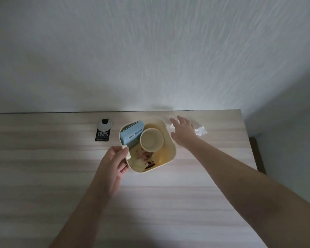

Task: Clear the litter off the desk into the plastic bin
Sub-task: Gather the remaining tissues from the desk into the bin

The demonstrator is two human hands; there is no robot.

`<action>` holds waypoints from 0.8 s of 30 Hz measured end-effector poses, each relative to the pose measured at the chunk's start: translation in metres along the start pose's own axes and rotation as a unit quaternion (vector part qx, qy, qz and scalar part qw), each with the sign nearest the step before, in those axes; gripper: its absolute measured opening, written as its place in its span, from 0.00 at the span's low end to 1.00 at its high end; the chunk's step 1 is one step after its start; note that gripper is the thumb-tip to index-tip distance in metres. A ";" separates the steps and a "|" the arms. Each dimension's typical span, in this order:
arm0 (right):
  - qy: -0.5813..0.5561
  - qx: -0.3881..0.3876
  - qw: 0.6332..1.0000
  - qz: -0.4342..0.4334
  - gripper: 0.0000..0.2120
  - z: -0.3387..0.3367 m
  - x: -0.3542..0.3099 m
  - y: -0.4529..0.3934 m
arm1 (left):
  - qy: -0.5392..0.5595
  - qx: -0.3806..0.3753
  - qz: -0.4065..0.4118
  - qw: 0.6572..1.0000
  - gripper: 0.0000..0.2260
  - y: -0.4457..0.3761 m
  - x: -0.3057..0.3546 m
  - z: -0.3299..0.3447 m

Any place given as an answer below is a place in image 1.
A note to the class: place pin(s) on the person's left forearm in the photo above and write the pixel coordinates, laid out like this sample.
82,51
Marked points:
80,222

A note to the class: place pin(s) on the white crumpled plastic wrap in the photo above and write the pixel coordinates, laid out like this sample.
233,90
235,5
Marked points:
201,131

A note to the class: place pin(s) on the person's right hand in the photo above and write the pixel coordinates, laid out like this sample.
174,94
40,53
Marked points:
184,135

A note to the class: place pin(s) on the cream paper cup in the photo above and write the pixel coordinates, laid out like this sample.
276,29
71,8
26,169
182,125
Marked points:
152,139

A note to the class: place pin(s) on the dark crumpled wrapper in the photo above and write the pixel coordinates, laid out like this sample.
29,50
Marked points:
146,158

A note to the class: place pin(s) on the person's right thumb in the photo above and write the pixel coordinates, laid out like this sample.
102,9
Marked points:
173,121

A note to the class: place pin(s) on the person's right forearm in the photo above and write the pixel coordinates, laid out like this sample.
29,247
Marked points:
248,193

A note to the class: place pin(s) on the person's left thumb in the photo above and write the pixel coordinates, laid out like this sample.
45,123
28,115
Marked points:
118,150

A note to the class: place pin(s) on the black sticker label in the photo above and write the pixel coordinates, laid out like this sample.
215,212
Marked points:
102,135

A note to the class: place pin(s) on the person's left hand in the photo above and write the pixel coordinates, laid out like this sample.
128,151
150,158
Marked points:
110,170

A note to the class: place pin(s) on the light blue cardboard box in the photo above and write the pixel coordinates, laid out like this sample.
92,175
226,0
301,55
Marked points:
130,135

